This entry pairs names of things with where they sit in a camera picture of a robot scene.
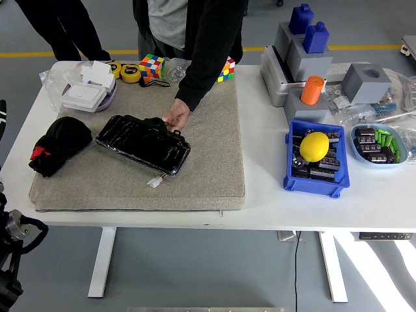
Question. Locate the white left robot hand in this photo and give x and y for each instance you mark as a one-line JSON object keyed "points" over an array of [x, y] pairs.
{"points": [[2, 113]]}

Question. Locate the blue bottle-shaped block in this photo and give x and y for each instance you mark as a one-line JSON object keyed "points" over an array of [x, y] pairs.
{"points": [[317, 39], [300, 19]]}

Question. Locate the person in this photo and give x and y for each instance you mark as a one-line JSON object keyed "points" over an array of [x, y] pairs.
{"points": [[65, 26], [208, 32]]}

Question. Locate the pile of small white boxes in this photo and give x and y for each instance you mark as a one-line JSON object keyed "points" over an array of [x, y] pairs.
{"points": [[96, 73]]}

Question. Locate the grey-brown mat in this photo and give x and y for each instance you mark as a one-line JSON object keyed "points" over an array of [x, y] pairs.
{"points": [[195, 178]]}

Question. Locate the black rag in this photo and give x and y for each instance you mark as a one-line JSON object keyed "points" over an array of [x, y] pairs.
{"points": [[65, 133]]}

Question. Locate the orange cylinder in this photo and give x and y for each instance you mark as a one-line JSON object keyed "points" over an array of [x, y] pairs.
{"points": [[312, 91]]}

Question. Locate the blue plastic bin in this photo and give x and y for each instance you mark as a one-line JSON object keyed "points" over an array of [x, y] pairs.
{"points": [[312, 191]]}

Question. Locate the colourful puzzle cube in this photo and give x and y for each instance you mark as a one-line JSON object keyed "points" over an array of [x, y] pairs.
{"points": [[152, 66], [226, 73]]}

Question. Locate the grey holder block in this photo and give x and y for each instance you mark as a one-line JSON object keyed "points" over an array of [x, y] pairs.
{"points": [[282, 39], [308, 66]]}

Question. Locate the clear plastic bag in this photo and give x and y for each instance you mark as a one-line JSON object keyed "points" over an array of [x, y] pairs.
{"points": [[52, 84], [410, 143]]}

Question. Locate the table height control panel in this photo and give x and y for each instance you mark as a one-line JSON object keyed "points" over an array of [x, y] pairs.
{"points": [[383, 236]]}

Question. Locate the grey block with round hole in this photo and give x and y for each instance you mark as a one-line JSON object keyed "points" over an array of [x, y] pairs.
{"points": [[360, 87]]}

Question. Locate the grey box under table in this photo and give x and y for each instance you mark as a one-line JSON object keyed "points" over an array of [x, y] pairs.
{"points": [[286, 235]]}

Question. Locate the flat white box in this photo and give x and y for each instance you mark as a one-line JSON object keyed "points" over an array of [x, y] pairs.
{"points": [[81, 96]]}

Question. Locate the purple bowl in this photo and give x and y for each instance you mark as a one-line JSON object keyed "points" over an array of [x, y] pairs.
{"points": [[110, 97]]}

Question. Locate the clear bag of small parts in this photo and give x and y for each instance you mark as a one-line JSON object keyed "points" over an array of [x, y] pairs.
{"points": [[336, 100], [357, 117]]}

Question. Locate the white table leg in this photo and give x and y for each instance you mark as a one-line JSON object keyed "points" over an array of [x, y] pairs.
{"points": [[102, 260], [333, 266]]}

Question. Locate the white power strip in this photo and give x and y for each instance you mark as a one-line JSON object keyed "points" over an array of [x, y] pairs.
{"points": [[338, 70]]}

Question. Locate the black glossy panel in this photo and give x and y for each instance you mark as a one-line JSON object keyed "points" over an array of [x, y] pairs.
{"points": [[143, 143]]}

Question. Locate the bag of blue resistors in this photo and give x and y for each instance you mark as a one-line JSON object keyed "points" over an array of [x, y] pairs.
{"points": [[385, 107]]}

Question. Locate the person's hand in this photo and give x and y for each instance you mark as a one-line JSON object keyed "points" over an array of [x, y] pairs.
{"points": [[178, 113]]}

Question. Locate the clear bag of metal parts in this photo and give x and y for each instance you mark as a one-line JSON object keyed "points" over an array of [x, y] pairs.
{"points": [[174, 73]]}

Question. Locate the light blue bowl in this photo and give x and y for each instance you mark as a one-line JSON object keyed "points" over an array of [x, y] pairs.
{"points": [[403, 152]]}

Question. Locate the yellow lemon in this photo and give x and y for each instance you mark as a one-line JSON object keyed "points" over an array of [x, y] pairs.
{"points": [[313, 146]]}

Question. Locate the grey block holding cylinder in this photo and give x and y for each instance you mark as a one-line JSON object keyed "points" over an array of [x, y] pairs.
{"points": [[305, 112]]}

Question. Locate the yellow tape measure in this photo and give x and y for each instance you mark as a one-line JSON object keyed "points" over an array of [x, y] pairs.
{"points": [[115, 69], [130, 73]]}

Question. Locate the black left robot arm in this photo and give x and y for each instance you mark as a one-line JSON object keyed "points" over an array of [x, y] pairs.
{"points": [[9, 260]]}

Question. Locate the green battery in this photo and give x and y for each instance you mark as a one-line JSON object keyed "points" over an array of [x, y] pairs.
{"points": [[395, 145], [383, 137], [378, 135], [388, 141]]}

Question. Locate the light grey enclosure box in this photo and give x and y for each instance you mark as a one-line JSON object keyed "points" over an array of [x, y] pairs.
{"points": [[271, 81]]}

